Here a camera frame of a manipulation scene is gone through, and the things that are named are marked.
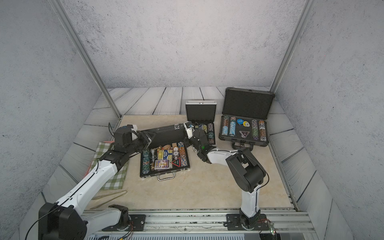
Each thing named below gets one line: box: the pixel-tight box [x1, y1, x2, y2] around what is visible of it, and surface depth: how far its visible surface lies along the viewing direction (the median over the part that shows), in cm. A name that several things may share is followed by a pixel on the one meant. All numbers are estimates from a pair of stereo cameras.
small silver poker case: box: [185, 100, 218, 145], surface depth 109 cm
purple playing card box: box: [154, 159, 171, 170], surface depth 91 cm
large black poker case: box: [218, 87, 276, 152], surface depth 107 cm
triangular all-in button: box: [239, 130, 250, 138], surface depth 106 cm
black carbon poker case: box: [140, 123, 191, 182], surface depth 93 cm
